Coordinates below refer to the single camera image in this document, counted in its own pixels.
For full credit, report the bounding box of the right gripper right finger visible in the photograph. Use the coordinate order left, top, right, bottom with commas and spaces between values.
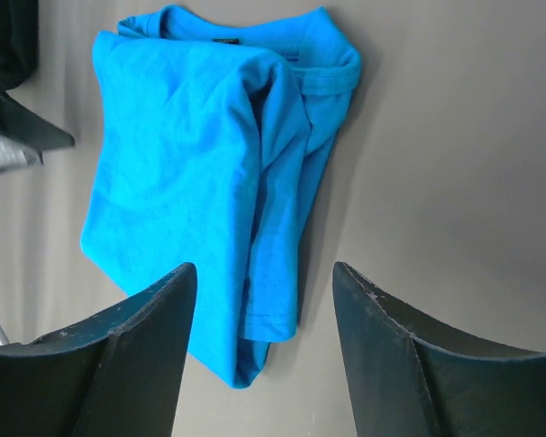
332, 262, 546, 436

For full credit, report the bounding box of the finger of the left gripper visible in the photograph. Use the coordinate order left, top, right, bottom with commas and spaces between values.
0, 89, 75, 152
0, 134, 43, 173

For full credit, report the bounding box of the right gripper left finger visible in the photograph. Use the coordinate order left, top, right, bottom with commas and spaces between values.
0, 263, 197, 436

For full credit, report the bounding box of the blue t-shirt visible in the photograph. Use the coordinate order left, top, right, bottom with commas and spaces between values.
80, 5, 361, 389

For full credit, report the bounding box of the folded black t-shirt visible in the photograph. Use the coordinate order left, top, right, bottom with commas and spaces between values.
0, 0, 39, 90

